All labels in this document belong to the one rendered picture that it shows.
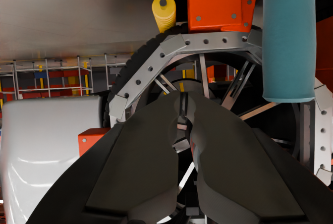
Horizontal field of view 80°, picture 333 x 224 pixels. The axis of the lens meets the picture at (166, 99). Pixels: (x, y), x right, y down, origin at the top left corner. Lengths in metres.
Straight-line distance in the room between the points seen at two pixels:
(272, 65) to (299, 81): 0.05
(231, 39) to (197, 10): 0.10
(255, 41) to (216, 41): 0.09
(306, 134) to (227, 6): 0.39
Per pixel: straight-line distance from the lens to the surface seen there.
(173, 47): 0.50
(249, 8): 0.55
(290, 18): 0.43
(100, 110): 0.97
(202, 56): 0.61
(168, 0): 0.53
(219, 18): 0.51
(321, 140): 0.62
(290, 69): 0.42
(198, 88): 0.99
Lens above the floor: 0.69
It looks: 5 degrees up
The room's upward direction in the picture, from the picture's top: 177 degrees clockwise
